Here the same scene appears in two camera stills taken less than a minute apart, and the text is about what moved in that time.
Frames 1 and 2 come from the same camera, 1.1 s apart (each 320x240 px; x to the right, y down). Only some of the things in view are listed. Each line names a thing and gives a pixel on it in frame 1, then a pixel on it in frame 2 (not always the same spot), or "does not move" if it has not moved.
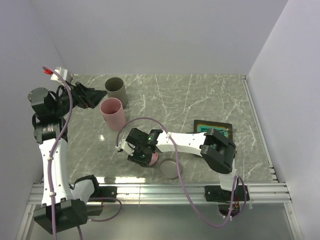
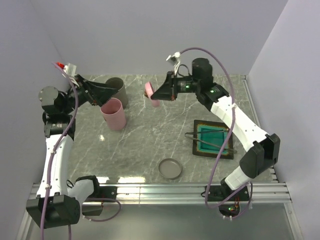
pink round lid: x=154 y=158 -> x=148 y=92
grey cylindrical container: x=115 y=88 does not move
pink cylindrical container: x=112 y=110 does not move
